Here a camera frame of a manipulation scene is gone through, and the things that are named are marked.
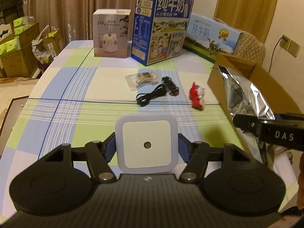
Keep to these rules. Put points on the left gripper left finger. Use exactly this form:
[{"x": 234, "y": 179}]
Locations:
[{"x": 99, "y": 154}]

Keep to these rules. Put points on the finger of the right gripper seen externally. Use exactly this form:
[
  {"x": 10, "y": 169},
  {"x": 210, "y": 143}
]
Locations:
[{"x": 247, "y": 123}]

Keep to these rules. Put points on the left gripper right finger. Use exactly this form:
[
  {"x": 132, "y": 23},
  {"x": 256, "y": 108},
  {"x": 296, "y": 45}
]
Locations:
[{"x": 195, "y": 155}]

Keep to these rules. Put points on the silver foil bag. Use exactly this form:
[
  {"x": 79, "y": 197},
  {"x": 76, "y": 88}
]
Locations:
[{"x": 244, "y": 98}]

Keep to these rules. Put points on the white square night light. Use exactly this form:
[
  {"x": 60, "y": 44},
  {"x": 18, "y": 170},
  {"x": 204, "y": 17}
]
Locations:
[{"x": 146, "y": 143}]

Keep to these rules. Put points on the red Doraemon figurine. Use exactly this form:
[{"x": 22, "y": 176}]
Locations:
[{"x": 196, "y": 95}]

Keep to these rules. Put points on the large brown cardboard box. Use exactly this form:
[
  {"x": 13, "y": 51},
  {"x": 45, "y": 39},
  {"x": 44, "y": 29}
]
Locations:
[{"x": 277, "y": 98}]

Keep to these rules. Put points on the plaid bed sheet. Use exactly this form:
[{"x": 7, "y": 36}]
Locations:
[{"x": 78, "y": 99}]

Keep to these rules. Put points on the black toy car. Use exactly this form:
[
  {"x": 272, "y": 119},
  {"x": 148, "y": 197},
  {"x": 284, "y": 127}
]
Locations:
[{"x": 170, "y": 86}]

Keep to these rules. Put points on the quilted beige chair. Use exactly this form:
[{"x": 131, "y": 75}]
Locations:
[{"x": 250, "y": 48}]

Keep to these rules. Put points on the cotton swab packet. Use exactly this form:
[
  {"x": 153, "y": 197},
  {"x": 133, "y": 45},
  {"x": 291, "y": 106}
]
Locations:
[{"x": 139, "y": 80}]

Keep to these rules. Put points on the light blue milk box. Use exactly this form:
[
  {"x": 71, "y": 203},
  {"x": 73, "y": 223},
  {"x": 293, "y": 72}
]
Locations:
[{"x": 208, "y": 37}]

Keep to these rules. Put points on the wooden door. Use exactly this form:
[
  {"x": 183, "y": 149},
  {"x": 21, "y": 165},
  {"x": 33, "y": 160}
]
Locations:
[{"x": 253, "y": 16}]

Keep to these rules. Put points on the white plastic bag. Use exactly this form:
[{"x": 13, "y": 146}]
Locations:
[{"x": 40, "y": 52}]

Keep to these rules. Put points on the tissue cardboard box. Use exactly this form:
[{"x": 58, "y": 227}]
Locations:
[{"x": 17, "y": 59}]

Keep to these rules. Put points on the white humidifier box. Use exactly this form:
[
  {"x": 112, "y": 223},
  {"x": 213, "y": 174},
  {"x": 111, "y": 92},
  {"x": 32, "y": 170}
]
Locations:
[{"x": 110, "y": 32}]

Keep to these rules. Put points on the blue milk carton box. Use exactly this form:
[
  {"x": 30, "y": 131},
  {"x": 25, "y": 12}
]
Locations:
[{"x": 159, "y": 29}]

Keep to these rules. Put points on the wall power socket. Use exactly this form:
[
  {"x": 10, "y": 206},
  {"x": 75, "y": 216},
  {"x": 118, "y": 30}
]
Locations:
[{"x": 290, "y": 46}]

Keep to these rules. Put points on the wooden picture frame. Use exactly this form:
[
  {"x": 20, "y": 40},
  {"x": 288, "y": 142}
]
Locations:
[{"x": 14, "y": 110}]

